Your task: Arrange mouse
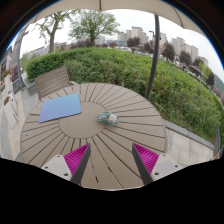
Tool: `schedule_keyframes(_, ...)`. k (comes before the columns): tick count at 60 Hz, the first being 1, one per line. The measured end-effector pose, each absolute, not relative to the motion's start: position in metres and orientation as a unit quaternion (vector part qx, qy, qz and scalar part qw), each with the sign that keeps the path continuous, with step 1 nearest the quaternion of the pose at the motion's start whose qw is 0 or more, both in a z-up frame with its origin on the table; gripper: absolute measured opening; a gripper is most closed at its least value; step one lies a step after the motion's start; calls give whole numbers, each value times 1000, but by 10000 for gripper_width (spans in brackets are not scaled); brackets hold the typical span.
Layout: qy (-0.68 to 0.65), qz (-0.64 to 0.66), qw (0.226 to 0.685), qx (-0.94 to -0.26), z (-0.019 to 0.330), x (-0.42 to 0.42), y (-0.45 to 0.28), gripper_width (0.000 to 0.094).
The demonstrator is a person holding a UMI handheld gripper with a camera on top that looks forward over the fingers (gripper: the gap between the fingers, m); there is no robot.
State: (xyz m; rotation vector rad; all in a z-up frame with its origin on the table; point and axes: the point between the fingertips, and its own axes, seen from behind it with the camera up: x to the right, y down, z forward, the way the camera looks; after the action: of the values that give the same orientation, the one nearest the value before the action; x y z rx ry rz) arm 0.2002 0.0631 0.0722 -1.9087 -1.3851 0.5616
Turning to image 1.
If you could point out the green hedge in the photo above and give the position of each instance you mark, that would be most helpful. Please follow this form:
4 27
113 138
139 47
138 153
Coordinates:
116 71

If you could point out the dark sign pillar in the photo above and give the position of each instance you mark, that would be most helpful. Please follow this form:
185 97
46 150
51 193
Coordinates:
15 63

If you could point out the blue mouse pad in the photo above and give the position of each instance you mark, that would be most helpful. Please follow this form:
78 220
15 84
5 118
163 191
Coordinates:
60 108

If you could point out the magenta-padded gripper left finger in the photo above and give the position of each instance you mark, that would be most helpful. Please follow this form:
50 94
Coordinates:
60 165

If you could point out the transparent green computer mouse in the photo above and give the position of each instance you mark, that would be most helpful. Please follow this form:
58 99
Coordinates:
108 119

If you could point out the full-crowned tree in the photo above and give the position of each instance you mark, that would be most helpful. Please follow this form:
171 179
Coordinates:
93 25

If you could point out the slatted brown outdoor chair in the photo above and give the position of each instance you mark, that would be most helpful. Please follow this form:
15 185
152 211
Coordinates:
51 82

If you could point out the beige patio umbrella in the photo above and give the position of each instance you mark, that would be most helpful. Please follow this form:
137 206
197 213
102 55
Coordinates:
153 56

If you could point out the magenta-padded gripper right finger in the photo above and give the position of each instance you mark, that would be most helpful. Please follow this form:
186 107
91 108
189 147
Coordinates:
165 165

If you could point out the thin-crowned tree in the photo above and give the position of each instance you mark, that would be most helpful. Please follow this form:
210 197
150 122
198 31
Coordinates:
52 33

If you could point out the group of apartment buildings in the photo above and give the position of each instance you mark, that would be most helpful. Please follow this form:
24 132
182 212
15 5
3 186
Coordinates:
181 46

